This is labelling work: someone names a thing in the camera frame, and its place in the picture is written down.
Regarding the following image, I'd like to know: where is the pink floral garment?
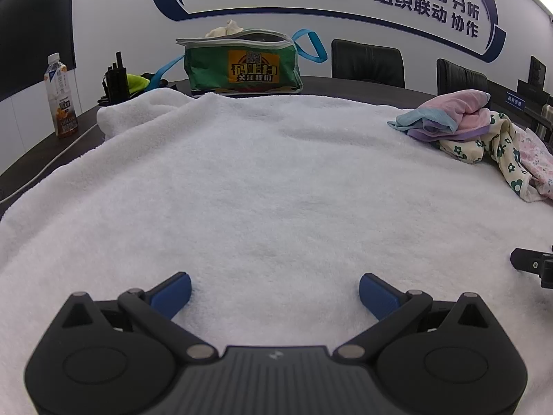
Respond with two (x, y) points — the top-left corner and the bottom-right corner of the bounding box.
(516, 129), (553, 202)

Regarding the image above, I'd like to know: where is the cream green-flowered garment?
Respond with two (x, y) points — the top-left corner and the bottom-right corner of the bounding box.
(438, 111), (541, 202)

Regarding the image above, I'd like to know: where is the yellow-green cloth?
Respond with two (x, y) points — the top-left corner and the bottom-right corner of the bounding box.
(126, 73), (153, 96)

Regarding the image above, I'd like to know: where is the cream cloth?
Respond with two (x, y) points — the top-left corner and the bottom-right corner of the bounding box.
(205, 19), (245, 39)

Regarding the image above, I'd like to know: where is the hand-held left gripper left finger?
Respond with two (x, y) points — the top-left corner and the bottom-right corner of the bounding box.
(63, 271), (217, 363)

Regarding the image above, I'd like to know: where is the black office chair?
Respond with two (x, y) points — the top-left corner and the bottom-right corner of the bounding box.
(331, 39), (406, 88)
(436, 58), (490, 97)

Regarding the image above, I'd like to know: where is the white fluffy towel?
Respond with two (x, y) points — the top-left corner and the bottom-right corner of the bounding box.
(0, 92), (553, 415)

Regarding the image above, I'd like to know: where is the white cable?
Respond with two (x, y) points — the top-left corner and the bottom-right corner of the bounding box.
(0, 123), (100, 205)

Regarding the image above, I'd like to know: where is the pink and blue garment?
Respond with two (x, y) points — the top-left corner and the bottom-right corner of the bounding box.
(387, 89), (493, 143)

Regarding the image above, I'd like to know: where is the black desk monitor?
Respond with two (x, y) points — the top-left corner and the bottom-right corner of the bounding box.
(529, 55), (546, 87)

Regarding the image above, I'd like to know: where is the green zip bag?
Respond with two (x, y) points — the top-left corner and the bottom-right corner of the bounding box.
(149, 28), (328, 97)

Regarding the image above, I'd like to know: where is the black radios holder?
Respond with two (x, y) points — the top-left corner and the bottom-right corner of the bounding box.
(103, 52), (130, 105)

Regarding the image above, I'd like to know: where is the drink bottle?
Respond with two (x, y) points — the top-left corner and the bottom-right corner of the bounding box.
(45, 53), (80, 140)

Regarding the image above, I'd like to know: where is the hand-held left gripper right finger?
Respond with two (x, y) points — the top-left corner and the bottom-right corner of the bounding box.
(336, 272), (490, 362)

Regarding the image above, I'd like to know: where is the black wall screen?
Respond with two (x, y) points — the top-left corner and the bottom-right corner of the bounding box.
(0, 0), (77, 103)

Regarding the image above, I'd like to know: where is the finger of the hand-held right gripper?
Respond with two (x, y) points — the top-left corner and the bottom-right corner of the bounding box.
(510, 246), (553, 288)

